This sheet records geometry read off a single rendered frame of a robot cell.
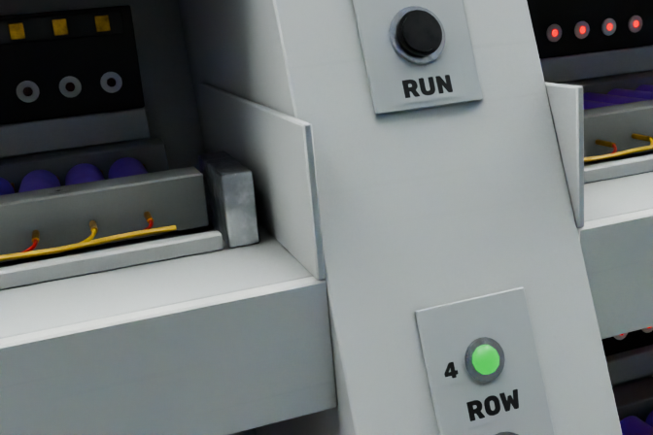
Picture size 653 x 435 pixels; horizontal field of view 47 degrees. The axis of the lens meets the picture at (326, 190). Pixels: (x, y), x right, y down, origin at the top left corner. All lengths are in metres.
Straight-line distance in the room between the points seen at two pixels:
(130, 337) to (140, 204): 0.08
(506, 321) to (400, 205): 0.05
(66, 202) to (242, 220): 0.07
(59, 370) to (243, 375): 0.05
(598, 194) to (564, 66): 0.19
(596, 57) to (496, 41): 0.24
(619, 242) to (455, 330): 0.07
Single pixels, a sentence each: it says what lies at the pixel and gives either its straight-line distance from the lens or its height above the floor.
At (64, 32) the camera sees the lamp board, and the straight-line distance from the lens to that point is 0.41.
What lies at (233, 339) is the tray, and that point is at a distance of 0.24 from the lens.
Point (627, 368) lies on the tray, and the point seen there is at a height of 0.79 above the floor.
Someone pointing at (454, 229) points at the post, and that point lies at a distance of 0.26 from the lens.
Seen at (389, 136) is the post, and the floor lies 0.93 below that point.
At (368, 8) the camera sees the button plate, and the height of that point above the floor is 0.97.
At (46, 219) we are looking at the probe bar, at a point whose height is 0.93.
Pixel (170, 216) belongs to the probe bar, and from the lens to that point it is 0.31.
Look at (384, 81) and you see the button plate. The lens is 0.26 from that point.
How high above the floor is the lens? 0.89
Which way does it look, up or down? 5 degrees up
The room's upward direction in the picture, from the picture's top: 11 degrees counter-clockwise
